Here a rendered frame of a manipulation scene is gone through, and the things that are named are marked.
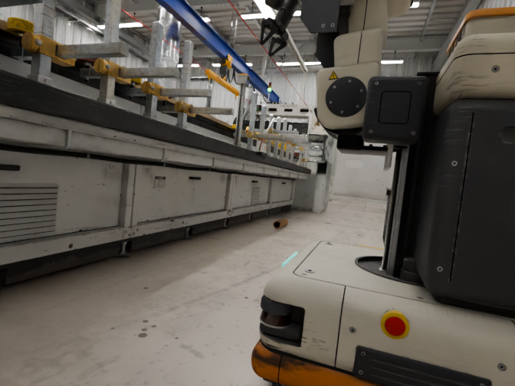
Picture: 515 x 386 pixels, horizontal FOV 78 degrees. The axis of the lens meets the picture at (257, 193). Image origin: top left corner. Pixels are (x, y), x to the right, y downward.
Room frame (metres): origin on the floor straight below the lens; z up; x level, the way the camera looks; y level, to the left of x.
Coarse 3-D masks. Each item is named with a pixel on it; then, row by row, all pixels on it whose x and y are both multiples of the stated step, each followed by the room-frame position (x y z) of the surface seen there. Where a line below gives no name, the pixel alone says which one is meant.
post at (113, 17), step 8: (112, 0) 1.17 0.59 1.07; (120, 0) 1.19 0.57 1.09; (112, 8) 1.17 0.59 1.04; (120, 8) 1.20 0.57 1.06; (112, 16) 1.17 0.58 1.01; (112, 24) 1.17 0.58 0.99; (104, 32) 1.18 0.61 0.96; (112, 32) 1.17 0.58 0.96; (104, 40) 1.17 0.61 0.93; (112, 40) 1.17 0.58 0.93; (104, 80) 1.17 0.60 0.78; (112, 80) 1.18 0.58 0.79; (104, 88) 1.17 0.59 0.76; (112, 88) 1.19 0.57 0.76; (104, 96) 1.17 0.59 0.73; (112, 96) 1.19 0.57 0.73
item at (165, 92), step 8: (128, 88) 1.50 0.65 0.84; (136, 88) 1.48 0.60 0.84; (168, 88) 1.43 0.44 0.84; (176, 88) 1.41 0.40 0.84; (184, 88) 1.40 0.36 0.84; (176, 96) 1.44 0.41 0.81; (184, 96) 1.43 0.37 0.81; (192, 96) 1.41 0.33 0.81; (200, 96) 1.40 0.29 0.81; (208, 96) 1.38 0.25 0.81
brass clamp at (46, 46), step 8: (24, 40) 0.91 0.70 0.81; (32, 40) 0.90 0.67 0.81; (40, 40) 0.91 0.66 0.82; (48, 40) 0.94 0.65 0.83; (32, 48) 0.91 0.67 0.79; (40, 48) 0.92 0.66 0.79; (48, 48) 0.94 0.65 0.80; (56, 48) 0.96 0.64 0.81; (48, 56) 0.95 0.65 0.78; (56, 56) 0.97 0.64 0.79; (64, 64) 1.02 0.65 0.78; (72, 64) 1.02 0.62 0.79
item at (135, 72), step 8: (80, 72) 1.26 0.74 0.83; (88, 72) 1.25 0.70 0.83; (96, 72) 1.24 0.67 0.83; (120, 72) 1.20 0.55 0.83; (128, 72) 1.19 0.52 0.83; (136, 72) 1.18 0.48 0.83; (144, 72) 1.16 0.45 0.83; (152, 72) 1.15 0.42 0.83; (160, 72) 1.14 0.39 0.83; (168, 72) 1.13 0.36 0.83; (176, 72) 1.14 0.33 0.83
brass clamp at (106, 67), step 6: (96, 60) 1.15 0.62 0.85; (102, 60) 1.14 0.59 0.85; (96, 66) 1.15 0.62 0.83; (102, 66) 1.14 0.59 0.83; (108, 66) 1.15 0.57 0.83; (114, 66) 1.18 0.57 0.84; (120, 66) 1.21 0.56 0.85; (102, 72) 1.15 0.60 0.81; (108, 72) 1.16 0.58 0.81; (114, 72) 1.18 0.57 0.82; (120, 78) 1.21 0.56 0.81
